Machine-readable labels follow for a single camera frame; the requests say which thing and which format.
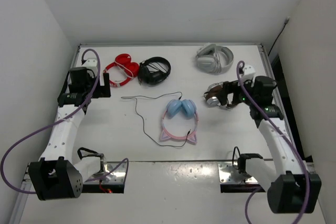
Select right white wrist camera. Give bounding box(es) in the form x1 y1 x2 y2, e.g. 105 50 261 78
240 64 256 82

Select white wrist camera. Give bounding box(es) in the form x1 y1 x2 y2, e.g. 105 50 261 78
81 58 100 74
240 64 256 82

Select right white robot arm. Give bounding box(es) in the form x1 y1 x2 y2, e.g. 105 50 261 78
219 76 322 214

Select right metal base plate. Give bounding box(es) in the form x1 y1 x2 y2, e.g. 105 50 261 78
218 162 259 185

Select red headphones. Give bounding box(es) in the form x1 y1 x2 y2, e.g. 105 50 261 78
103 54 140 88

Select pink blue cat-ear headphones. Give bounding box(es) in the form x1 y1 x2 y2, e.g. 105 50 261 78
160 99 199 145

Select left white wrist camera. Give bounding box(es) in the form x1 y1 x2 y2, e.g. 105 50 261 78
81 58 100 74

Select black wall cable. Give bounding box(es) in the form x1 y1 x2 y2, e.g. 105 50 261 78
267 17 290 57

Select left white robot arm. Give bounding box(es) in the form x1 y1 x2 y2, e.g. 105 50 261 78
28 67 110 200

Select white grey headphones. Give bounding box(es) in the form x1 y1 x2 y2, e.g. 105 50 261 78
196 43 234 74

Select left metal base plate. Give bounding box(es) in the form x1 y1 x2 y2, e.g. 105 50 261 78
84 160 129 185

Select metal base plate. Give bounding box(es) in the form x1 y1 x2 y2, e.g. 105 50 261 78
218 162 259 185
84 160 129 185

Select black headphones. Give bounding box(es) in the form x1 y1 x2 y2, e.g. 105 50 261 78
138 57 171 86

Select black headphone audio cable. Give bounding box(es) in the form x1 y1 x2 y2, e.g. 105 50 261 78
121 91 192 148

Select brown silver headphones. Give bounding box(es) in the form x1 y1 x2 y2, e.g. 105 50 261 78
203 82 236 110

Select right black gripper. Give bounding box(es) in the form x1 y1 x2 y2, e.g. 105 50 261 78
215 76 257 107

